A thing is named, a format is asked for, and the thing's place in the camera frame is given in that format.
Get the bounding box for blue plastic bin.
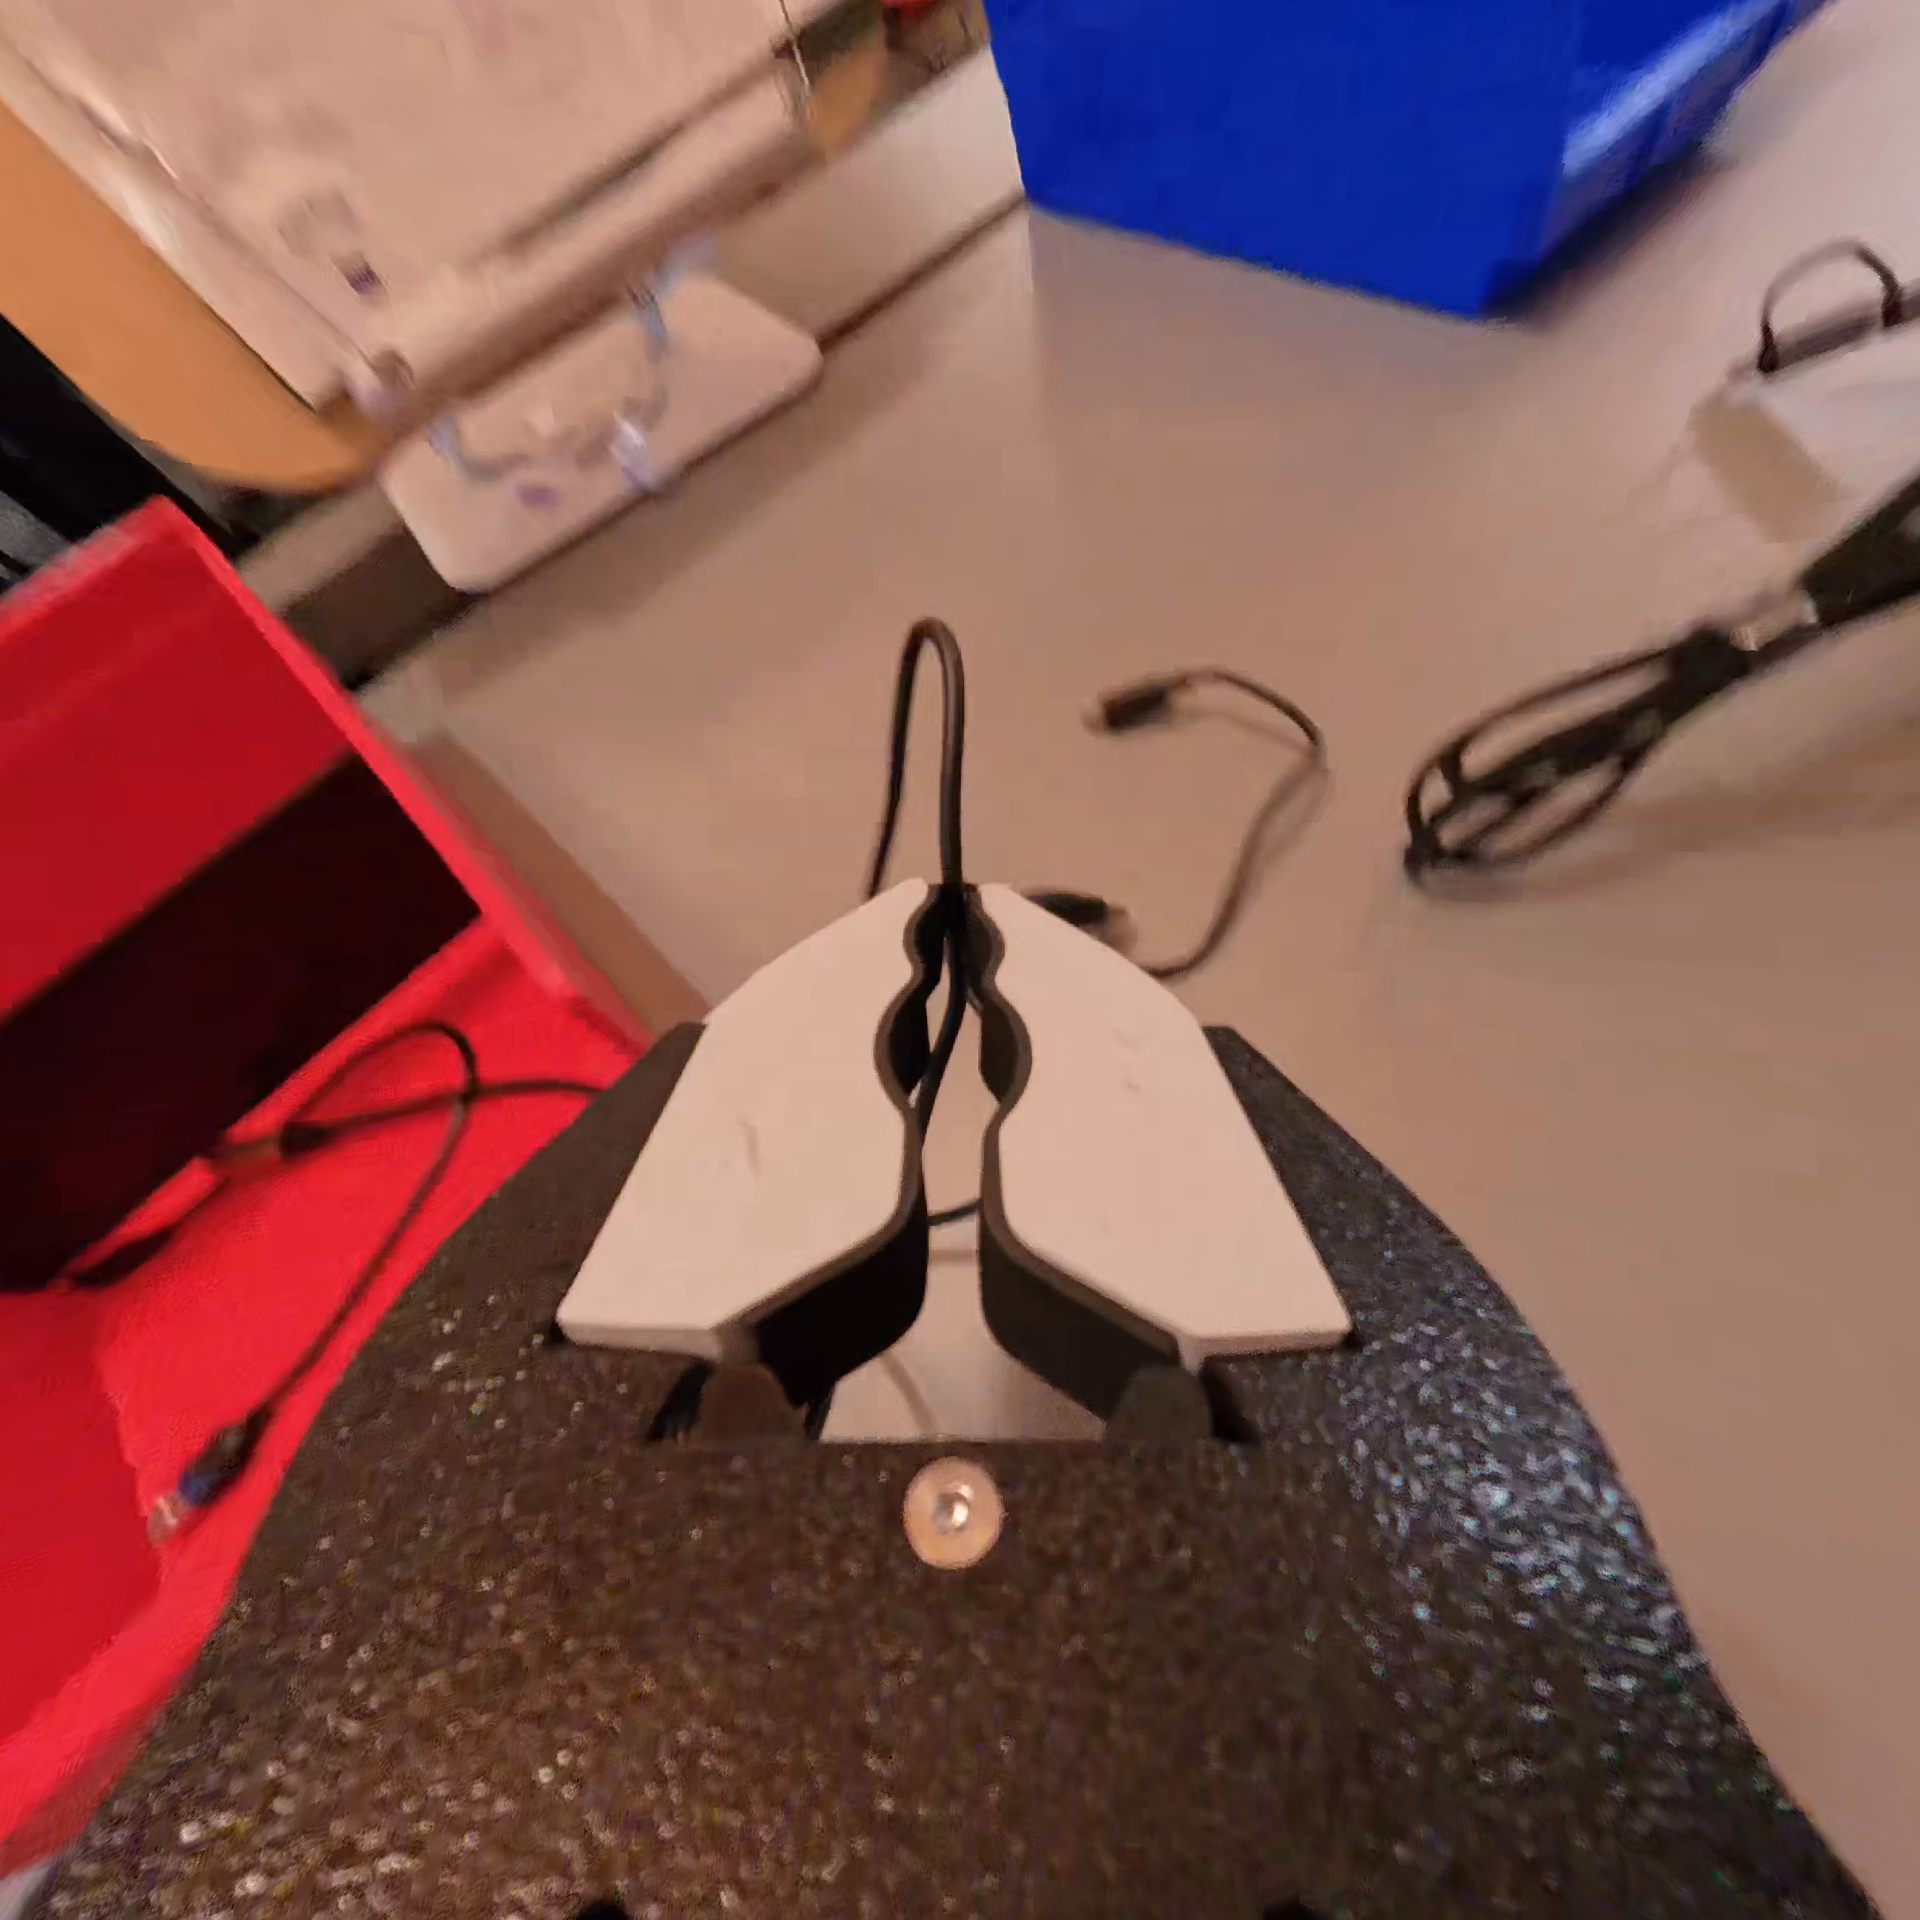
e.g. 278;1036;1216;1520
983;0;1832;317

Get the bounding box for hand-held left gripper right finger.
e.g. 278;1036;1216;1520
965;880;1356;1419

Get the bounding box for coiled black cable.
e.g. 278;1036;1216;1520
1402;592;1824;888

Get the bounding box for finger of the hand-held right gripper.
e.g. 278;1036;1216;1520
1694;319;1920;534

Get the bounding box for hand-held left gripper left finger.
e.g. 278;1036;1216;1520
552;875;935;1412

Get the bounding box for printed instruction sheets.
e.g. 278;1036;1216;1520
0;0;842;376

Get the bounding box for black bin divider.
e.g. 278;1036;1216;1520
0;757;481;1292

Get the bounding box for red plastic bin with divider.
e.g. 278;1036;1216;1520
0;495;708;1877

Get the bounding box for thin black cable loop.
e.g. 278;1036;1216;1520
1760;241;1911;374

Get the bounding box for document stand with tan board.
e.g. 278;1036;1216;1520
0;0;894;595

